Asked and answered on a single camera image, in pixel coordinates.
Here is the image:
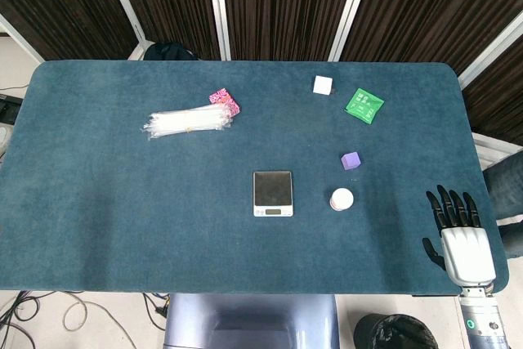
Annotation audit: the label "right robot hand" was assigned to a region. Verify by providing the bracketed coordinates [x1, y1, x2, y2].
[422, 184, 498, 288]

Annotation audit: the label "white round container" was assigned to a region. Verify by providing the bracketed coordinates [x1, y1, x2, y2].
[329, 187, 355, 213]

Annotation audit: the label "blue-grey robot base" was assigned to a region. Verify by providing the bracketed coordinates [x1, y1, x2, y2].
[163, 293, 340, 349]

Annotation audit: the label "small digital scale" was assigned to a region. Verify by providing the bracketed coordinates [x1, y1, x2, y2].
[252, 170, 294, 218]

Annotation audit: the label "black trash bin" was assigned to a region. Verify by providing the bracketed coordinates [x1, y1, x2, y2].
[353, 314, 440, 349]

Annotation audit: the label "purple cube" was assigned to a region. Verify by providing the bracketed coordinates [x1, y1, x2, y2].
[340, 151, 362, 172]

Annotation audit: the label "dark brown partition panel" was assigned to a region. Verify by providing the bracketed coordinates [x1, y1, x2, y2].
[0, 0, 140, 62]
[110, 0, 225, 62]
[341, 0, 523, 77]
[220, 0, 360, 62]
[460, 36, 523, 136]

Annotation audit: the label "green packet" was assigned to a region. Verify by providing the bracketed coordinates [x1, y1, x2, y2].
[343, 87, 386, 125]

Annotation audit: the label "white cube power adapter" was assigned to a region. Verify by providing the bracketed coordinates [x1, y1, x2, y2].
[312, 74, 337, 96]

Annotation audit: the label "pink patterned packet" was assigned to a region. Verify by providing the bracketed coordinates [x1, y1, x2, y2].
[208, 87, 241, 117]

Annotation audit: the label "clear plastic straw bundle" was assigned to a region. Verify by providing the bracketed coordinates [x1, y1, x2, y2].
[142, 103, 235, 142]

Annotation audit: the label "black bag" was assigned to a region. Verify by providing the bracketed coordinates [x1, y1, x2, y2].
[143, 42, 197, 62]

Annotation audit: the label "black box on floor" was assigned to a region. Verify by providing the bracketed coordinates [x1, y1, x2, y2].
[0, 94, 22, 126]

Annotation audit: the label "black plug and cable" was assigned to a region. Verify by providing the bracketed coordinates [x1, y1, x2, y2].
[142, 292, 171, 330]

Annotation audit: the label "grey floor cable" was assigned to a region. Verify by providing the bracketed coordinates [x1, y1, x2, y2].
[60, 291, 136, 349]

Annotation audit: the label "black floor cables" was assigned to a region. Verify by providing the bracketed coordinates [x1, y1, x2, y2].
[0, 290, 56, 349]

